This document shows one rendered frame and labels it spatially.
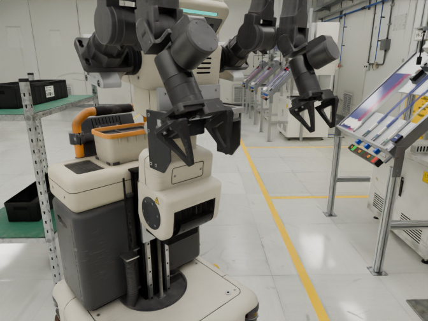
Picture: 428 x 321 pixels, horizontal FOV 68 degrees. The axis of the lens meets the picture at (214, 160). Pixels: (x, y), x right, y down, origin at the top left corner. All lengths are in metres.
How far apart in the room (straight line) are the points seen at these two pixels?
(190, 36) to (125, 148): 0.74
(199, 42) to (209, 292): 1.06
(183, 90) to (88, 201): 0.67
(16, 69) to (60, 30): 1.59
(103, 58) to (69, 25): 8.86
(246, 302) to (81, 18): 8.81
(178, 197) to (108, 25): 0.49
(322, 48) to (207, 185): 0.50
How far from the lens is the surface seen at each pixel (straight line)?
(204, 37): 0.54
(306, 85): 0.89
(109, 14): 0.70
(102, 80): 0.80
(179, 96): 0.56
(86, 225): 1.16
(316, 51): 0.88
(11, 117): 1.64
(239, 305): 1.35
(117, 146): 1.18
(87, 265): 1.23
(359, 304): 1.91
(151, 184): 0.95
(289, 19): 0.92
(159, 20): 0.61
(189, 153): 0.52
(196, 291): 1.39
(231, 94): 9.01
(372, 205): 2.75
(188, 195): 0.95
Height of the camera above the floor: 1.16
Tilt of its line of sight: 17 degrees down
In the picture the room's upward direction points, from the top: straight up
